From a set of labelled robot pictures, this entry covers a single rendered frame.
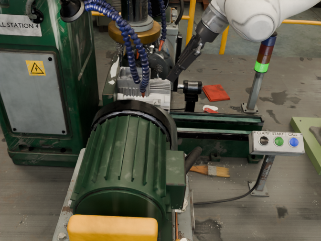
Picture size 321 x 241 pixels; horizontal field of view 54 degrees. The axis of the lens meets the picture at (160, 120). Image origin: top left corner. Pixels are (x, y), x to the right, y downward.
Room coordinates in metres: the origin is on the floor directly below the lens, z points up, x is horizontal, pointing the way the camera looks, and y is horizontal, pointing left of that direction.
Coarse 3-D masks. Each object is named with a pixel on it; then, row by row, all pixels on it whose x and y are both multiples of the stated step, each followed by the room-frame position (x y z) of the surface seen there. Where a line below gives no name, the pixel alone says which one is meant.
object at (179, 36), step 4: (180, 36) 1.17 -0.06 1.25; (176, 40) 1.17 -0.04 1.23; (180, 40) 1.17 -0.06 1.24; (176, 44) 1.20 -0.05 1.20; (180, 44) 1.17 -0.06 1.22; (176, 48) 1.17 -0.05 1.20; (180, 48) 1.17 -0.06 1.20; (176, 52) 1.17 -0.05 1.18; (180, 52) 1.17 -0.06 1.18; (176, 56) 1.17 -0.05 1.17; (176, 60) 1.17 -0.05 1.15; (176, 80) 1.17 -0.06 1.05; (176, 84) 1.17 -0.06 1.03; (176, 88) 1.17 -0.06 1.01
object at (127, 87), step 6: (120, 72) 1.07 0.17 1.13; (126, 72) 1.09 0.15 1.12; (138, 72) 1.09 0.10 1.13; (150, 72) 1.09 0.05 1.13; (120, 78) 1.01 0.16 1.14; (126, 78) 1.06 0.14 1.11; (132, 78) 1.04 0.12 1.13; (120, 84) 1.00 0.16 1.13; (126, 84) 1.00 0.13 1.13; (132, 84) 1.00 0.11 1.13; (138, 84) 1.00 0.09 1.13; (120, 90) 0.99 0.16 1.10; (126, 90) 0.99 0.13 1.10; (132, 90) 0.99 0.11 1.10; (138, 90) 1.00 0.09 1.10
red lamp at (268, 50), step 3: (261, 45) 1.35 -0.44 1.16; (264, 45) 1.34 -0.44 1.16; (273, 45) 1.34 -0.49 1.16; (261, 48) 1.35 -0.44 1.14; (264, 48) 1.33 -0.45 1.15; (267, 48) 1.33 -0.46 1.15; (270, 48) 1.33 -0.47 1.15; (261, 51) 1.34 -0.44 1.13; (264, 51) 1.33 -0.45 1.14; (267, 51) 1.33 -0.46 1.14; (270, 51) 1.33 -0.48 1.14; (264, 54) 1.33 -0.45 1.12; (267, 54) 1.33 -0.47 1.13; (270, 54) 1.34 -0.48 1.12
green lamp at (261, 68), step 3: (258, 63) 1.34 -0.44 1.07; (255, 66) 1.35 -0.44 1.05; (258, 66) 1.34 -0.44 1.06; (261, 66) 1.33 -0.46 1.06; (264, 66) 1.33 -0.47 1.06; (267, 66) 1.34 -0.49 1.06; (255, 69) 1.35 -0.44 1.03; (258, 69) 1.33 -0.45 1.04; (261, 69) 1.33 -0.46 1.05; (264, 69) 1.33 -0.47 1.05
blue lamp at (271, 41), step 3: (270, 36) 1.33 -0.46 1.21; (273, 36) 1.38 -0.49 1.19; (276, 36) 1.34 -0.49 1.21; (267, 39) 1.33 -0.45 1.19; (270, 39) 1.33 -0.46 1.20; (273, 39) 1.33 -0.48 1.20; (261, 42) 1.36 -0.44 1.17; (264, 42) 1.34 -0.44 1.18; (267, 42) 1.33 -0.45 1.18; (270, 42) 1.33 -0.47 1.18; (273, 42) 1.33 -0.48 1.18; (267, 45) 1.33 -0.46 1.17; (270, 45) 1.33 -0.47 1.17
